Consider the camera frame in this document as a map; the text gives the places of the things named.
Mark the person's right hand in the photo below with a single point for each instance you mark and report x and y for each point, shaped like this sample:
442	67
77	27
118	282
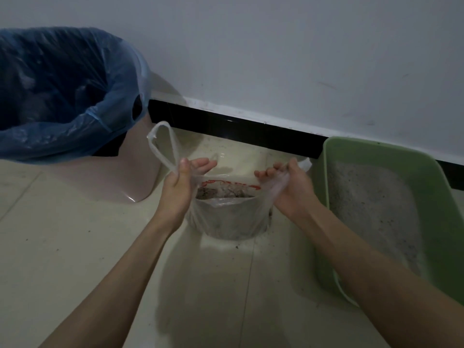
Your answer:
295	193

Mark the person's left hand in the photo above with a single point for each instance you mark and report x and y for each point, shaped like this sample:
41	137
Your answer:
177	199

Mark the person's left thumb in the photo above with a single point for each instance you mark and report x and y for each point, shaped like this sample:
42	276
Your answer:
183	170

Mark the person's right thumb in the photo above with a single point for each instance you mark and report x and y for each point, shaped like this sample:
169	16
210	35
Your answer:
294	169

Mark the clear plastic bag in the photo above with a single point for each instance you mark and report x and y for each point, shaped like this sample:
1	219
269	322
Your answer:
228	213

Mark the person's left forearm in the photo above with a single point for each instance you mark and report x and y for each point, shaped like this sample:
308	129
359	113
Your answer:
108	286

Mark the person's right forearm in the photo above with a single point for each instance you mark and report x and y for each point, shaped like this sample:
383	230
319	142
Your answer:
377	282

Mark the waste litter clumps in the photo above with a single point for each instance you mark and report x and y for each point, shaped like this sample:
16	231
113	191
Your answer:
223	193

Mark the dark trash bin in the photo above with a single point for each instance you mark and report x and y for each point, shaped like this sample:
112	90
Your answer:
108	148

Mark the grey cat litter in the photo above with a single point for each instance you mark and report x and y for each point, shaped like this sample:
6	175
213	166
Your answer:
377	213

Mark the green litter tray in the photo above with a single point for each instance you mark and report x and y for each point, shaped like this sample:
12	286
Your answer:
398	221

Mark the blue bin liner bag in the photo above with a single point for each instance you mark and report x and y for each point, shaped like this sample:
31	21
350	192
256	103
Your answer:
58	94

